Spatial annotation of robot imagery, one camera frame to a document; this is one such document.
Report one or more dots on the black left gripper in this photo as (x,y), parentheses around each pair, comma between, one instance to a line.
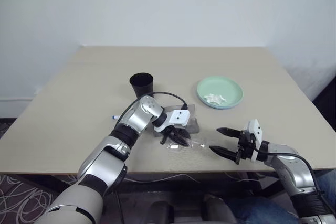
(166,134)

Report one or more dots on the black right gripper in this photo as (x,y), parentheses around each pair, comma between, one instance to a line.
(246,145)

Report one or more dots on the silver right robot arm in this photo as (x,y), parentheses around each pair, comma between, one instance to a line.
(294,167)

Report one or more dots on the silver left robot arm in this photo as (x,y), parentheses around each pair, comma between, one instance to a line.
(99,161)

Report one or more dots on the black cup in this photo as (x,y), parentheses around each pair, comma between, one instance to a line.
(141,85)

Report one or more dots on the light blue plate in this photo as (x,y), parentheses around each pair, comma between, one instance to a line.
(218,108)

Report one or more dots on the crumpled white paper scrap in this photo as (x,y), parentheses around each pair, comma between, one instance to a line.
(215,98)

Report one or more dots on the mint green plate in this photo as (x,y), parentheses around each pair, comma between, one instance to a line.
(220,87)

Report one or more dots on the dark rounded shape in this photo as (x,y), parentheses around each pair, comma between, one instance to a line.
(162,208)
(219,208)

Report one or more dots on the white marker with blue cap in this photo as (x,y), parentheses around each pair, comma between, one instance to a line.
(115,117)

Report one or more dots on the blue jeans leg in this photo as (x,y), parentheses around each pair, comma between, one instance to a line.
(262,211)
(328,184)

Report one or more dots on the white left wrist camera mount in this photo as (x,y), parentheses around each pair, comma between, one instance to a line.
(178,117)

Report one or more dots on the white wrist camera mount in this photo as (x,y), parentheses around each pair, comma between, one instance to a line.
(255,130)
(178,117)

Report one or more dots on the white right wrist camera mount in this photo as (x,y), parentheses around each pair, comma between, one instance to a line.
(255,130)

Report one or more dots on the dark table frame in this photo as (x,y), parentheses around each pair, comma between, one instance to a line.
(265,186)

